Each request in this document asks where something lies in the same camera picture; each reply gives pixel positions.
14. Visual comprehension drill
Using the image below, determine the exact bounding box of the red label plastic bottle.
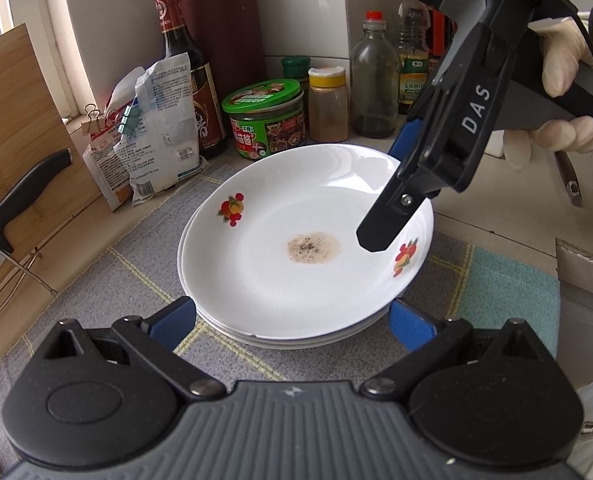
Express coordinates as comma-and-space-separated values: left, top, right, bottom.
426, 5, 452, 61

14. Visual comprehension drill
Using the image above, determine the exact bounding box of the green cap small jar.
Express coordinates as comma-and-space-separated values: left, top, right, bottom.
281, 56, 311, 106

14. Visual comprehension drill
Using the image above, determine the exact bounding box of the red cap glass bottle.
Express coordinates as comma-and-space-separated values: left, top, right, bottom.
350, 10, 401, 139

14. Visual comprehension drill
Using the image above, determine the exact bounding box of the metal wire rack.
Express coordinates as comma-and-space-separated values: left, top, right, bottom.
0, 247, 60, 376

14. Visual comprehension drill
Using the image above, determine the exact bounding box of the cardboard box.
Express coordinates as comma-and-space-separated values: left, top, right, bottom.
555, 239, 593, 286

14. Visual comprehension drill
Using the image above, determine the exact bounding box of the person's right hand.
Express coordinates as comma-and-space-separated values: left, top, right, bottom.
503, 10, 593, 171

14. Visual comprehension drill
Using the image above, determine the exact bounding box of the white plastic seasoning bag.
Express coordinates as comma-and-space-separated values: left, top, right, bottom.
114, 54, 202, 207

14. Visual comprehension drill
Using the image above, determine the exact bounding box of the white floral plate brown stain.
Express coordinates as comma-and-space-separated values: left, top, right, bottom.
179, 143, 435, 339

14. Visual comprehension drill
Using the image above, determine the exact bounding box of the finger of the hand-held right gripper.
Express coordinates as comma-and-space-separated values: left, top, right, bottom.
389, 118, 423, 166
356, 60, 514, 252

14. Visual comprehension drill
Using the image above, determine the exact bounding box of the grey teal checked mat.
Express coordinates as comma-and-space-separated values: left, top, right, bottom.
0, 162, 562, 480

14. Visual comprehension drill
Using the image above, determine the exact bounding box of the green label oil bottle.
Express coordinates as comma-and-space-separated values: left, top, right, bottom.
396, 0, 439, 115

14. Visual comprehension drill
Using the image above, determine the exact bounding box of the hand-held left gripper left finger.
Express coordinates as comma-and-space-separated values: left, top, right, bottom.
44, 297, 226, 402

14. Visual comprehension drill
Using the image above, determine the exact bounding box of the dark red knife block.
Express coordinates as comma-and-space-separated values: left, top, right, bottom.
179, 0, 267, 111

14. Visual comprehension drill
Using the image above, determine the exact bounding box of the dark handle metal tip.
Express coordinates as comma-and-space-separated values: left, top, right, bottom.
555, 152, 584, 208

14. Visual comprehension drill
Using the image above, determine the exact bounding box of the bamboo cutting board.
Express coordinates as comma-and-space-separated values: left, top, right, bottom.
0, 22, 102, 311

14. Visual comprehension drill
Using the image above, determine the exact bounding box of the yellow lid spice jar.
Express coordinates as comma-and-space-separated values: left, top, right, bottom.
309, 66, 349, 143

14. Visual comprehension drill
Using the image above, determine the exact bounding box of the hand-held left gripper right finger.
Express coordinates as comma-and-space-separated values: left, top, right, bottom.
360, 299, 554, 401

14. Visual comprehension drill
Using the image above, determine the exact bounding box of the dark soy sauce bottle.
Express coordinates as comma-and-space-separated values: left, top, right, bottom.
152, 0, 227, 161

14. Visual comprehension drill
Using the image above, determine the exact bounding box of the orange white seasoning bag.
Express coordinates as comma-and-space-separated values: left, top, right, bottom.
82, 105, 142, 211

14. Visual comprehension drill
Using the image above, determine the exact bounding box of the black handled cleaver knife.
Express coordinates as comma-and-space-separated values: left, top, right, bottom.
0, 149, 72, 301

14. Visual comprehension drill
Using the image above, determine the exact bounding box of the green lid sauce jar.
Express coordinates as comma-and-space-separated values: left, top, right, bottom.
221, 79, 307, 161

